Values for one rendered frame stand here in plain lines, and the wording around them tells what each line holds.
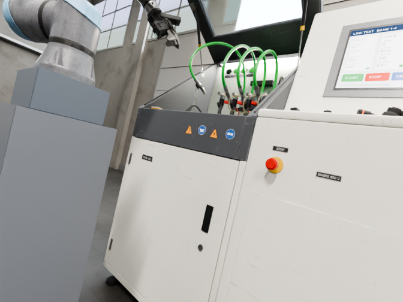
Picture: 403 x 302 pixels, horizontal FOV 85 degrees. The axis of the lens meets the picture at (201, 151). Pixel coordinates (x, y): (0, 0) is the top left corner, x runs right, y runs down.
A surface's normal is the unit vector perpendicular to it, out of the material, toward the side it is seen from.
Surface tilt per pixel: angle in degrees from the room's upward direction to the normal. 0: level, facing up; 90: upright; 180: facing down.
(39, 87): 90
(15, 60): 90
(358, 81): 76
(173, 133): 90
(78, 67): 72
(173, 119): 90
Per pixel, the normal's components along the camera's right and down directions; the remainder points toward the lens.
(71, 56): 0.58, -0.18
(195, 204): -0.61, -0.14
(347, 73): -0.54, -0.37
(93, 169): 0.77, 0.18
